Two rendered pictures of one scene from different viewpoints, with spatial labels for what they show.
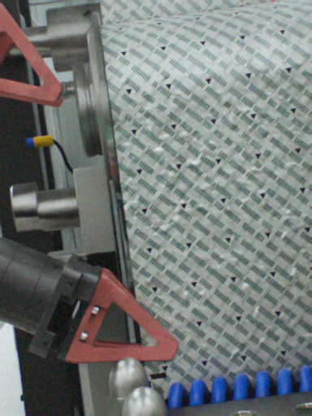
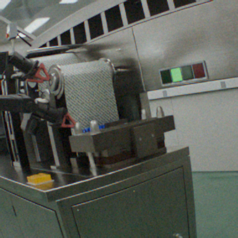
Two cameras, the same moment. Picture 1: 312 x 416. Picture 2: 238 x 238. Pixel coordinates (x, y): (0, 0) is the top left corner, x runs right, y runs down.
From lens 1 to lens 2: 88 cm
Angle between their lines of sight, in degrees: 37
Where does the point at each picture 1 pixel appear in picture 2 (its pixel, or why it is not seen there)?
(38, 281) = (56, 111)
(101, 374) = (55, 135)
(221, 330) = (83, 120)
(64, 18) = not seen: hidden behind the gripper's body
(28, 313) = (54, 118)
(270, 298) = (90, 114)
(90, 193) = (51, 98)
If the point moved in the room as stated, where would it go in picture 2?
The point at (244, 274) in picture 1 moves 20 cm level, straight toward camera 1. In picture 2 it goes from (85, 110) to (112, 105)
